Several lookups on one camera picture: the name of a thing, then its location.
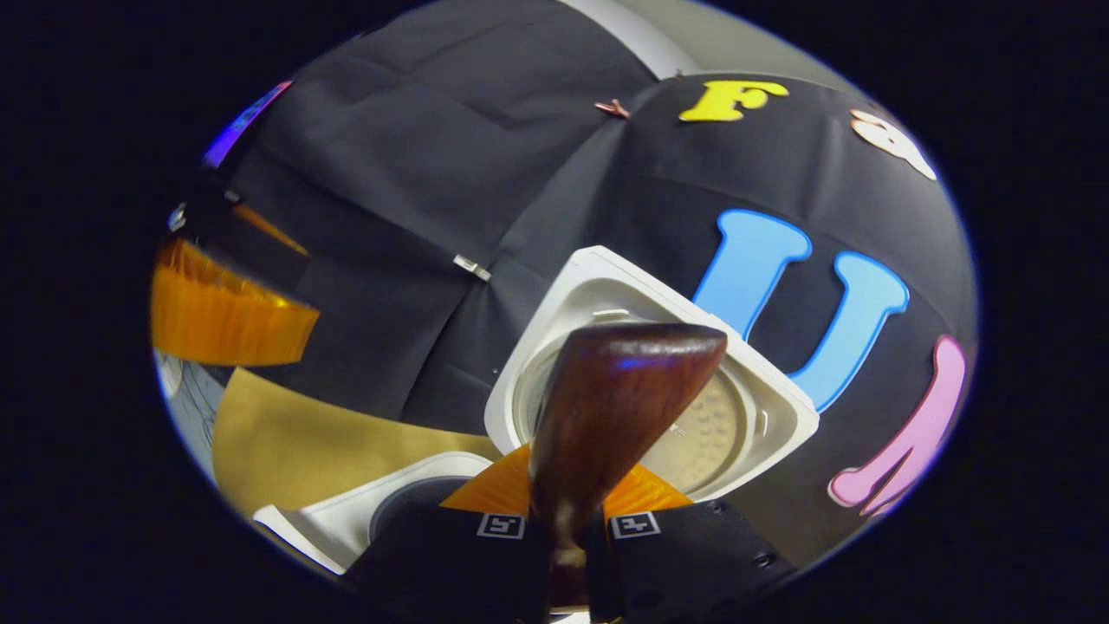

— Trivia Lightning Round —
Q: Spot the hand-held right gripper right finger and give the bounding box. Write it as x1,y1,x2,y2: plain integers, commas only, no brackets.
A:
589,464,798,624

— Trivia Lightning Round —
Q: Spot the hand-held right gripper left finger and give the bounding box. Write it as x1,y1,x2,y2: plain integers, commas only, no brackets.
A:
347,444,555,624

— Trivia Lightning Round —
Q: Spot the white rice cooker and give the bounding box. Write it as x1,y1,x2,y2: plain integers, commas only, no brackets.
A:
253,245,820,575

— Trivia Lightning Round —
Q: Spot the dark wooden spoon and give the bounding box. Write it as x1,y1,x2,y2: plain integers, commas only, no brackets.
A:
529,323,729,612

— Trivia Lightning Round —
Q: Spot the black backdrop cloth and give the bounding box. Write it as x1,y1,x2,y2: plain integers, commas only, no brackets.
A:
173,0,980,573

